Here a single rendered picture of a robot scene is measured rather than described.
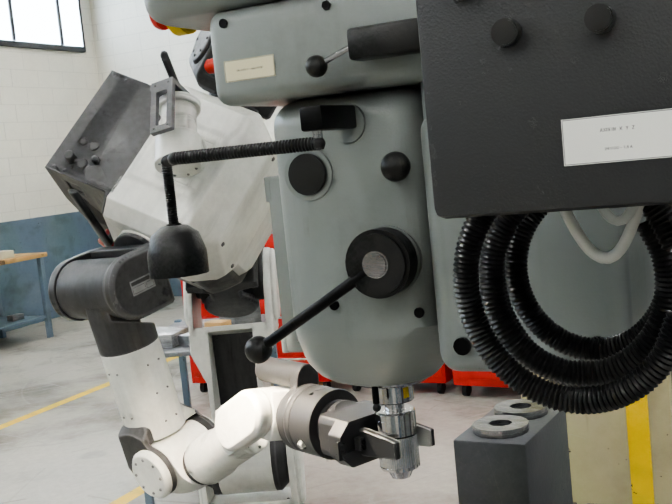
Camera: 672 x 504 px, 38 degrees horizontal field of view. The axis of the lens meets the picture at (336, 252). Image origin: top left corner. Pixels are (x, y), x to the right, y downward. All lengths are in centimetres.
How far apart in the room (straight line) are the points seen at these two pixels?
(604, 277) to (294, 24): 39
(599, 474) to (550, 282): 205
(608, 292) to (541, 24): 33
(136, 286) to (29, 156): 1030
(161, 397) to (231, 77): 60
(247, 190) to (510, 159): 87
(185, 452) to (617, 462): 171
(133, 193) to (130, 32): 1109
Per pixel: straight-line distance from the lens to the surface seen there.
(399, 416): 111
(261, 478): 184
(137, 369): 145
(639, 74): 64
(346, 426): 113
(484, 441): 155
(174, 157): 100
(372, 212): 99
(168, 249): 114
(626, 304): 92
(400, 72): 95
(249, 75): 102
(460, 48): 67
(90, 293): 143
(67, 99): 1231
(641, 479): 293
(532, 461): 156
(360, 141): 99
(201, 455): 142
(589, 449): 293
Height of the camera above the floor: 157
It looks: 6 degrees down
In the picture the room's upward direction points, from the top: 6 degrees counter-clockwise
